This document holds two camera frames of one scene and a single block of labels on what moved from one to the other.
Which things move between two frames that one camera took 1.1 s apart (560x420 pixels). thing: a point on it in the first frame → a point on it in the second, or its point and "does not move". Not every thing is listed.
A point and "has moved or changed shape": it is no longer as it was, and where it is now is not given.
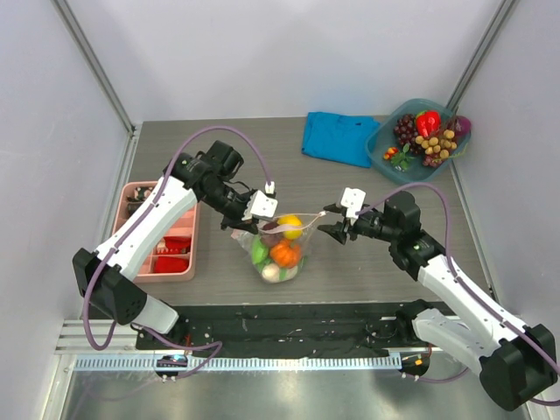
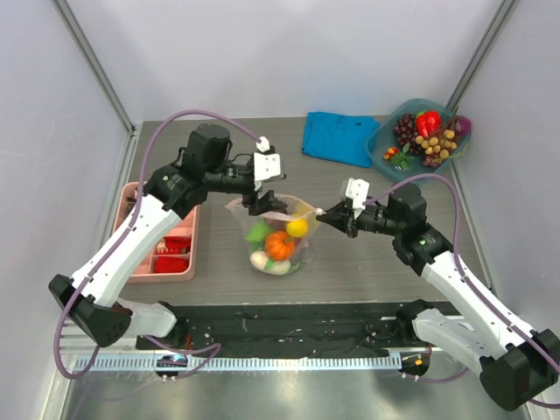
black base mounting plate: [283, 330] does not move
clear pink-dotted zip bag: [279, 249] has moved or changed shape
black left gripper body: [234, 210] → [233, 180]
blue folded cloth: [338, 138] does not move
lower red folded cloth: [167, 264] does not move
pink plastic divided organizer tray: [174, 255] does not move
